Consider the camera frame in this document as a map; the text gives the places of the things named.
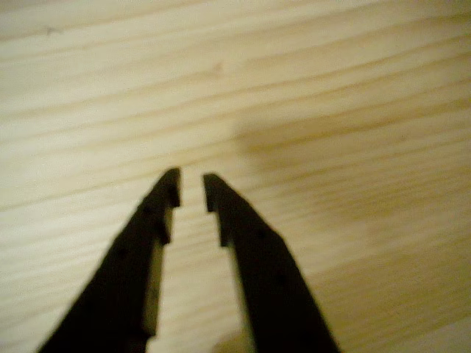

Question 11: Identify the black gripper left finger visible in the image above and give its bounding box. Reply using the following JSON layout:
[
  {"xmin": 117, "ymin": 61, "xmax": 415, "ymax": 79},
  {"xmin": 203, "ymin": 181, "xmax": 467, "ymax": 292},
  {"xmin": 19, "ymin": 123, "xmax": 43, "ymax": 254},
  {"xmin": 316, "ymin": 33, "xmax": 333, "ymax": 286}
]
[{"xmin": 36, "ymin": 167, "xmax": 183, "ymax": 353}]

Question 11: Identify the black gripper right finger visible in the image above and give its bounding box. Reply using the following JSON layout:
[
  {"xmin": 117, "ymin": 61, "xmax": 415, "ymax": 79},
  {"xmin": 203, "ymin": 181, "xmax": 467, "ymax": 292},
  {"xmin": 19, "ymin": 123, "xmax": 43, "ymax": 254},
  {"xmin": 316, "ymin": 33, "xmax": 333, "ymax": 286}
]
[{"xmin": 202, "ymin": 174, "xmax": 341, "ymax": 353}]

